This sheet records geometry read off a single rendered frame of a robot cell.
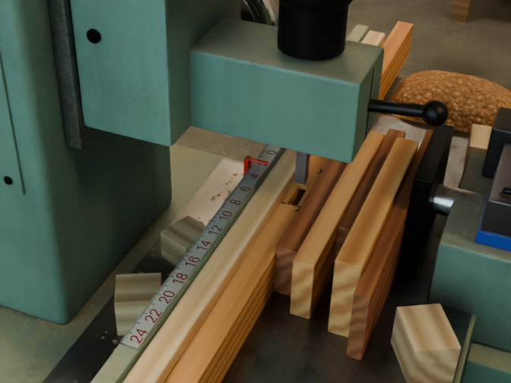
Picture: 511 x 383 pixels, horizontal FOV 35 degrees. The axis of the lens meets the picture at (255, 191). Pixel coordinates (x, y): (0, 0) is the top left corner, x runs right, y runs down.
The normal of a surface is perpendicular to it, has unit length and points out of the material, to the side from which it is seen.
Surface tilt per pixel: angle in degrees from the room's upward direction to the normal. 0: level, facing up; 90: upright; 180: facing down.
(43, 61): 90
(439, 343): 0
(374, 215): 0
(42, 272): 90
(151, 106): 90
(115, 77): 90
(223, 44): 0
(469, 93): 22
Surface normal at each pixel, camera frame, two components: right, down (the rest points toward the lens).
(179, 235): 0.03, -0.81
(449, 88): -0.14, -0.56
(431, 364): 0.15, 0.58
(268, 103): -0.37, 0.53
